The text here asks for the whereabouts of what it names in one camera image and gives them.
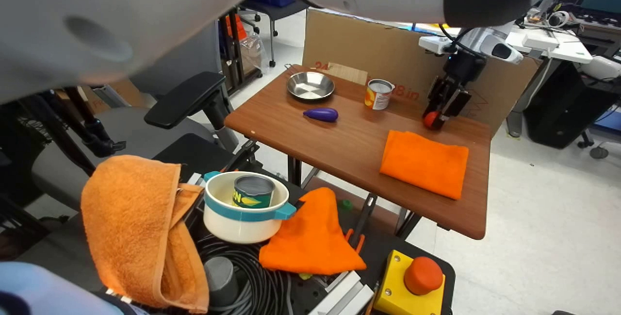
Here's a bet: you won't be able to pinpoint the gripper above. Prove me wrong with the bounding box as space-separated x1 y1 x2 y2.
426 49 487 131

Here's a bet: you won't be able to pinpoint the silver plate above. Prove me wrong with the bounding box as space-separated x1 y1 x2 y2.
287 71 336 101

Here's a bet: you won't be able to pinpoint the orange and white can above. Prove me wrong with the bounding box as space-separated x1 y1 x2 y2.
364 79 395 111

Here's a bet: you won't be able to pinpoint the orange cloth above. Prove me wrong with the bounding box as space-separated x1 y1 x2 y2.
258 187 368 276
379 130 470 201

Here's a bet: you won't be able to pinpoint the cardboard sheet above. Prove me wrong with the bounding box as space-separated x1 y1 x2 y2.
302 8 542 137

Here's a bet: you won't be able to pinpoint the black computer tower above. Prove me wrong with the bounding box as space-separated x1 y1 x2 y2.
523 62 621 150

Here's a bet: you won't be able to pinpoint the white desk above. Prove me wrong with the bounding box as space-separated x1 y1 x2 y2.
505 26 594 138

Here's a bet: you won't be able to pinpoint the purple toy eggplant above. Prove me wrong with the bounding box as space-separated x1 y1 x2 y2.
303 107 339 123

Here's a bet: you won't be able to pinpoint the headphones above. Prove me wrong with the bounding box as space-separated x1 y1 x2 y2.
547 10 572 28

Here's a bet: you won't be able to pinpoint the orange clamp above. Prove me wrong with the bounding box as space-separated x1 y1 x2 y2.
344 228 366 253

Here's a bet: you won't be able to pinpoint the yellow emergency stop button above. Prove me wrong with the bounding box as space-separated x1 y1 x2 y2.
372 249 446 315

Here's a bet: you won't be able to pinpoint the dark office chair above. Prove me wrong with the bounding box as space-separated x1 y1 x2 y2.
240 0 311 68

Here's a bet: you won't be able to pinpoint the clear plastic bag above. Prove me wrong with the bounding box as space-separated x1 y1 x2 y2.
240 33 268 76

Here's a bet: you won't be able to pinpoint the green can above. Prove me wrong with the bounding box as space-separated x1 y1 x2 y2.
232 175 277 209

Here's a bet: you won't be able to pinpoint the aluminium profile bars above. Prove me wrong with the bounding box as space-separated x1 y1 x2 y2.
308 270 375 315

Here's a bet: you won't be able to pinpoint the white pot with teal band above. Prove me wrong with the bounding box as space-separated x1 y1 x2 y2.
202 170 298 245

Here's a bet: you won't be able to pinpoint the grey cylinder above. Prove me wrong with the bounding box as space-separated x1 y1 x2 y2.
203 256 240 307

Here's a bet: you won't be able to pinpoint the grey office chair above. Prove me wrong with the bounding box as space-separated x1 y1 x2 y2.
28 71 239 211

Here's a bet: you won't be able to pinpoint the orange terry towel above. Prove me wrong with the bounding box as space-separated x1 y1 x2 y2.
80 154 211 314

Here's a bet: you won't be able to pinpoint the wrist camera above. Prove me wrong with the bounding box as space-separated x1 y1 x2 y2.
419 35 457 56

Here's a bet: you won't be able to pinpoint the coil of black cable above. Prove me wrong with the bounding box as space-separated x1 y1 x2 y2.
196 233 293 315

